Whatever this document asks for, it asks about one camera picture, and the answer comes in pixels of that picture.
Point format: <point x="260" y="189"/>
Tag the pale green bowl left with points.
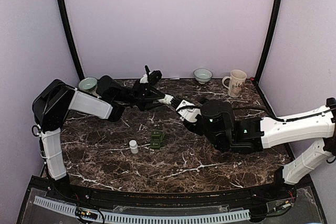
<point x="88" y="84"/>

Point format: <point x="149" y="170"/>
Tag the pale green bowl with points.
<point x="202" y="76"/>
<point x="88" y="84"/>

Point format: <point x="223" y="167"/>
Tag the black frame post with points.
<point x="268" y="40"/>
<point x="70" y="39"/>

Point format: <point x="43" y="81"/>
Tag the white slotted cable duct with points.
<point x="71" y="210"/>

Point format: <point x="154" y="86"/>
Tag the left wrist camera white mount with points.
<point x="151" y="77"/>

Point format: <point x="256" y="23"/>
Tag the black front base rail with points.
<point x="107" y="198"/>

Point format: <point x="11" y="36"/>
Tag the right black frame post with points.
<point x="268" y="40"/>

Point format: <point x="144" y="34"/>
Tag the left black frame post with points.
<point x="70" y="39"/>

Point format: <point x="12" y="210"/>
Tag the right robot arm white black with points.
<point x="215" y="120"/>

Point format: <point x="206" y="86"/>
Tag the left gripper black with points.
<point x="143" y="95"/>

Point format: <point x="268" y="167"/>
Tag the green weekly pill organizer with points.
<point x="157" y="139"/>

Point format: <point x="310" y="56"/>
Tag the white pill bottle front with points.
<point x="133" y="145"/>

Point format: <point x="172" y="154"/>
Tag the cream ceramic mug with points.
<point x="234" y="82"/>

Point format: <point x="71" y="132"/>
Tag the pale green bowl right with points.
<point x="202" y="76"/>

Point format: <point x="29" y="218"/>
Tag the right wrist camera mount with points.
<point x="187" y="111"/>

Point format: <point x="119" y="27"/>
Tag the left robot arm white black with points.
<point x="52" y="106"/>

